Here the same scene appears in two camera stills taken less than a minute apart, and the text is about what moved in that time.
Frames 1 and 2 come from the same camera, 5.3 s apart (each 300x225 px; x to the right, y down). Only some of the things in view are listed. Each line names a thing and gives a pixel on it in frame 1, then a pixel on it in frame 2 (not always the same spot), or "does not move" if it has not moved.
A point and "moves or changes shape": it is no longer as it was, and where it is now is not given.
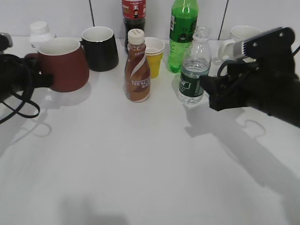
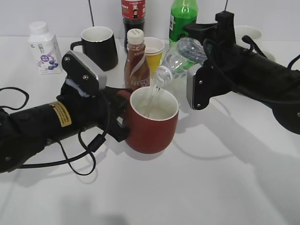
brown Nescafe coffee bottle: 137,85 does not move
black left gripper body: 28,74 → 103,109
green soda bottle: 183,26 does not move
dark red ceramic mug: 63,59 → 152,118
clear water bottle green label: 197,63 moves or changes shape
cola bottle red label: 134,12 does not move
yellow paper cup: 155,58 does not move
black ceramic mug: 99,44 does not move
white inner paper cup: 153,45 does not move
